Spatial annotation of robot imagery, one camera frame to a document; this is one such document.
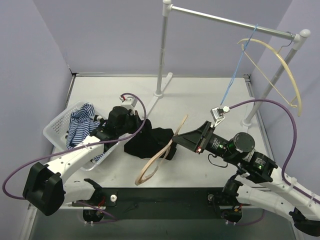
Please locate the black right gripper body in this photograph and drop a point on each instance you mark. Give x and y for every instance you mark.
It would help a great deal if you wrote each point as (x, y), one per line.
(204, 136)

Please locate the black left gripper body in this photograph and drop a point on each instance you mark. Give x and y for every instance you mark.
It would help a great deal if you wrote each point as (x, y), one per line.
(137, 120)

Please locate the black tank top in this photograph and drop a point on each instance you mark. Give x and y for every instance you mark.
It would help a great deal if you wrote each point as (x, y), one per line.
(149, 141)

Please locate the blue white striped tank top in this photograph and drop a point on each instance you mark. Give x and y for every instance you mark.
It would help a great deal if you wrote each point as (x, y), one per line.
(82, 122)

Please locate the tan wooden hanger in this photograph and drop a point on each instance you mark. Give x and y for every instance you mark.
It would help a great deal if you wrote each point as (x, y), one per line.
(161, 154)

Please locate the cream plastic hanger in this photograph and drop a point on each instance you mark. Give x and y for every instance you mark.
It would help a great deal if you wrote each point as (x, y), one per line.
(296, 102)

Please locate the light blue wire hanger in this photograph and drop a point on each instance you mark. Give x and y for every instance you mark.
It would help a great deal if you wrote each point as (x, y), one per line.
(237, 66)

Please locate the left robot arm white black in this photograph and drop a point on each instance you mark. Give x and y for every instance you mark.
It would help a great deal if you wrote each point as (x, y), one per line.
(46, 186)

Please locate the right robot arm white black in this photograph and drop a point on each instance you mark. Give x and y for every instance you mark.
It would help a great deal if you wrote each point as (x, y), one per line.
(286, 197)

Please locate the white perforated plastic basket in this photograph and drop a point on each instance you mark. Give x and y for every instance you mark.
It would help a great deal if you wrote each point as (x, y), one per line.
(56, 133)

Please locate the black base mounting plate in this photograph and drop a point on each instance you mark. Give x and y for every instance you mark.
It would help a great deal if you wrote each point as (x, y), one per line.
(175, 203)

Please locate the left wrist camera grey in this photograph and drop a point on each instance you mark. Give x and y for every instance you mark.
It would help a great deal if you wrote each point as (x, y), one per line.
(128, 102)

